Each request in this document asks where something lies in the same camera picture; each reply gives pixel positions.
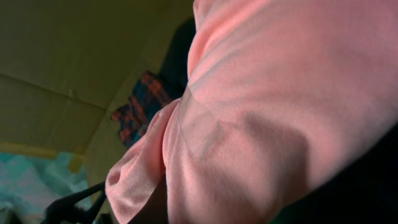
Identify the black garment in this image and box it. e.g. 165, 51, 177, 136
271, 127, 397, 224

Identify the pink garment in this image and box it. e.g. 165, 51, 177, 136
106, 0, 397, 223

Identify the cardboard sheet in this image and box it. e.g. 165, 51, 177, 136
1, 0, 193, 184

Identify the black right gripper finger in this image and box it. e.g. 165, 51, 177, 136
41, 182, 106, 224

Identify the red navy plaid shirt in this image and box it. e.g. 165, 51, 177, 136
110, 71, 179, 147

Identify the teal patterned cloth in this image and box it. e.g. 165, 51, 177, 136
1, 152, 88, 223

